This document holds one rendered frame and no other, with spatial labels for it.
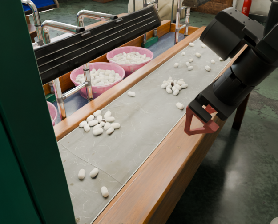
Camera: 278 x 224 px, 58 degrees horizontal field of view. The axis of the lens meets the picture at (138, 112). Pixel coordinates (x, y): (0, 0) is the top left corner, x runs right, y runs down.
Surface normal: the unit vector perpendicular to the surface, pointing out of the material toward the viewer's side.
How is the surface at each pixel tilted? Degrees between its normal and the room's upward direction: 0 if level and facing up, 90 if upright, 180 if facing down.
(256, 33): 27
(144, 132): 0
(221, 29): 53
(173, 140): 0
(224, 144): 0
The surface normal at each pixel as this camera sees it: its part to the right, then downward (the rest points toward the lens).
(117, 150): 0.00, -0.82
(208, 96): 0.36, -0.57
